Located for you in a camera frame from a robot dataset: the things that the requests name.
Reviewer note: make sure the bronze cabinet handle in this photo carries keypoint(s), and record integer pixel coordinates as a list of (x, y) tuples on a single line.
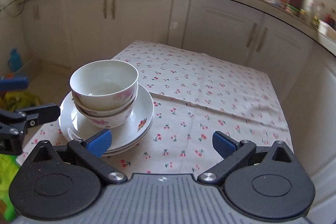
[(251, 35), (262, 40)]

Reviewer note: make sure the white kitchen cabinets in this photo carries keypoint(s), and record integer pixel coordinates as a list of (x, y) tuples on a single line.
[(71, 33)]

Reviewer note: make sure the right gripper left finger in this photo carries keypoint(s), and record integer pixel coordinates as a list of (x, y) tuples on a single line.
[(87, 153)]

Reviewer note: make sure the white plate with fruit print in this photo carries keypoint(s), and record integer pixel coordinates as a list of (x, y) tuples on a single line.
[(74, 125)]

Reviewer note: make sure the cherry print tablecloth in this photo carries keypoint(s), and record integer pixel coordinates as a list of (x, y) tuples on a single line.
[(195, 95)]

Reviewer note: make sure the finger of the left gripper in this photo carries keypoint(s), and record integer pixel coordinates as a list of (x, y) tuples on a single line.
[(13, 123), (14, 83)]

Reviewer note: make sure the blue plastic bottle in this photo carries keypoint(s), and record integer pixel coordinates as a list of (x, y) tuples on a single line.
[(15, 61)]

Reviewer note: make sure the yellow plastic bag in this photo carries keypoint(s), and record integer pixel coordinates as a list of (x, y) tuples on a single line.
[(12, 101)]

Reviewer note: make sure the white bowl with pink flowers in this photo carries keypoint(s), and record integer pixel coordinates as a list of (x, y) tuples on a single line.
[(105, 84)]

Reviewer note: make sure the plain white bowl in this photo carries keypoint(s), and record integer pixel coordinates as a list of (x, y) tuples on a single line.
[(110, 121)]

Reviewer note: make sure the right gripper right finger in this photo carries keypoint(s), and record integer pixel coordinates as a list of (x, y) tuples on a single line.
[(235, 156)]

